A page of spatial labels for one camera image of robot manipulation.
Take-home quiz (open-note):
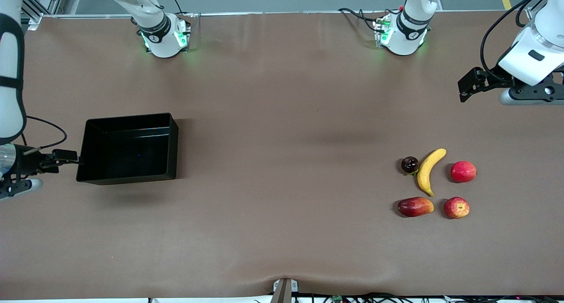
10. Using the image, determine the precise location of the black plastic box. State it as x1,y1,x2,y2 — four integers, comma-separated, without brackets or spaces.
76,113,179,185

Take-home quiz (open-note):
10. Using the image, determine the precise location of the yellow banana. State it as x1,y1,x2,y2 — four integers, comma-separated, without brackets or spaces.
417,148,447,197

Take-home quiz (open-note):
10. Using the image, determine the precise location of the red yellow apple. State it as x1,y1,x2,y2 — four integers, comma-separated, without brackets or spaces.
444,197,470,219

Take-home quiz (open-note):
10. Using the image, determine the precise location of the red apple upper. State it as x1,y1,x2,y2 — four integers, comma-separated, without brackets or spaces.
450,161,477,183

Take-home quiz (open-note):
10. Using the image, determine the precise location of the dark purple mangosteen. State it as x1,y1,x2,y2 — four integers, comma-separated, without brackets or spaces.
401,156,419,176

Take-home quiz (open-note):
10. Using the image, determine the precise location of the red yellow mango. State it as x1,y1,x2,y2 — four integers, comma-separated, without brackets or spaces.
397,197,434,218

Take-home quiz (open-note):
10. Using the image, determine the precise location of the brown table mat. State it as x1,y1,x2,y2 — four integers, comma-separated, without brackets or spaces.
0,11,564,300

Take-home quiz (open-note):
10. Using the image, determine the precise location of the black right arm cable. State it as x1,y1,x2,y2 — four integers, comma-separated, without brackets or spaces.
20,116,68,156

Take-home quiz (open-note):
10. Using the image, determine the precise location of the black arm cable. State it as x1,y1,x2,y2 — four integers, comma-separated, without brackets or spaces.
20,116,68,156
479,0,543,82

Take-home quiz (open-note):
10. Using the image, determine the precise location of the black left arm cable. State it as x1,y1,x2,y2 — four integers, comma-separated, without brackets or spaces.
479,0,543,82

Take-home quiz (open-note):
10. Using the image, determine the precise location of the black left base cable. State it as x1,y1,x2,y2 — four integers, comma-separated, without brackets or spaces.
338,7,380,33

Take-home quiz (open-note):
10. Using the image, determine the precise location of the aluminium frame structure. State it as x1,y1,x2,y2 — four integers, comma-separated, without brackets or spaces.
22,0,67,30

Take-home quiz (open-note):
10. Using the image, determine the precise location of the metal camera mount clamp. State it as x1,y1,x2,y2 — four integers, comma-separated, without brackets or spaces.
272,278,299,303

